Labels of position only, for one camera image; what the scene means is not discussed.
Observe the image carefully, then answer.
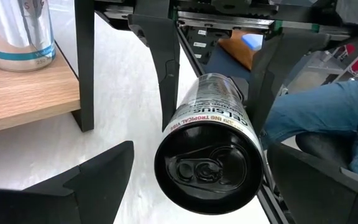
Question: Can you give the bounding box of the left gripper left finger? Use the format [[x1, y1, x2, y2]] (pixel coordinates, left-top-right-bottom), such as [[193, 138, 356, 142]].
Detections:
[[0, 140, 135, 224]]

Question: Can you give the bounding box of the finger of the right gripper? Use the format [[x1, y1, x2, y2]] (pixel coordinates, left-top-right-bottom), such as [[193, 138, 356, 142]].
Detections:
[[127, 14, 181, 131], [247, 30, 329, 134]]

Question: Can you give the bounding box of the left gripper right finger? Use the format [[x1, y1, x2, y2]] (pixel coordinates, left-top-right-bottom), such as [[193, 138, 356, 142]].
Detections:
[[265, 142, 358, 224]]

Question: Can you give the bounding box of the silver slim beverage can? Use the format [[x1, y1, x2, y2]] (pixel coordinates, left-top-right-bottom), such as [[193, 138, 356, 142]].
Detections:
[[154, 73, 264, 215]]

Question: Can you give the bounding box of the blue silver Red Bull can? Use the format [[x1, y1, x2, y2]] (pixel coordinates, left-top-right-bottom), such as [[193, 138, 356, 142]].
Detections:
[[0, 0, 57, 73]]

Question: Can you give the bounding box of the wooden table side board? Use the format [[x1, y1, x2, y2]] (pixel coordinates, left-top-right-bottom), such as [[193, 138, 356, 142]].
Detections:
[[218, 30, 262, 71]]

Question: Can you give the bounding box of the person's leg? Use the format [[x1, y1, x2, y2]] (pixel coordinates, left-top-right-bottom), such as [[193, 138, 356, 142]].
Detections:
[[264, 80, 358, 181]]

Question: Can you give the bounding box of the wooden shelf black metal frame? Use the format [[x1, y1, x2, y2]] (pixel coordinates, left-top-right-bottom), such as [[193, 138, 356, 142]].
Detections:
[[0, 0, 95, 136]]

